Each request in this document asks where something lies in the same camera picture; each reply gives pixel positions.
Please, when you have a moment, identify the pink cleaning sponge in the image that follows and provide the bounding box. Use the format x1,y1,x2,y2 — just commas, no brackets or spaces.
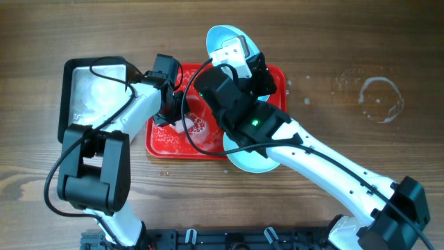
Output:
171,117,194,134

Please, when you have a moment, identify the light blue plate top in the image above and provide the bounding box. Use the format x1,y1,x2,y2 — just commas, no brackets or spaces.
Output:
206,25,260,78

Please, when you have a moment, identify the light blue plate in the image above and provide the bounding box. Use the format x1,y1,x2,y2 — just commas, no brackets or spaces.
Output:
223,95,280,174
206,25,260,78

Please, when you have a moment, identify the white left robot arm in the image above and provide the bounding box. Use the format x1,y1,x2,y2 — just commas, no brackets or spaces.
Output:
52,83,187,249

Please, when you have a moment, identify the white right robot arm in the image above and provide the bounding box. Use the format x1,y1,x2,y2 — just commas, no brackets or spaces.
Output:
234,53,432,249

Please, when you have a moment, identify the red plastic tray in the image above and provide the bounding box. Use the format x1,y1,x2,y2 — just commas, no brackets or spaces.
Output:
145,65,287,160

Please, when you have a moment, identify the black metal water tray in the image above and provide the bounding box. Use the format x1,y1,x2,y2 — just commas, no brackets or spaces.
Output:
58,56,131,142

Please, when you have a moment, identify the light blue plate bottom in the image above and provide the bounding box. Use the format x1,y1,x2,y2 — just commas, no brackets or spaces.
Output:
223,95,280,174

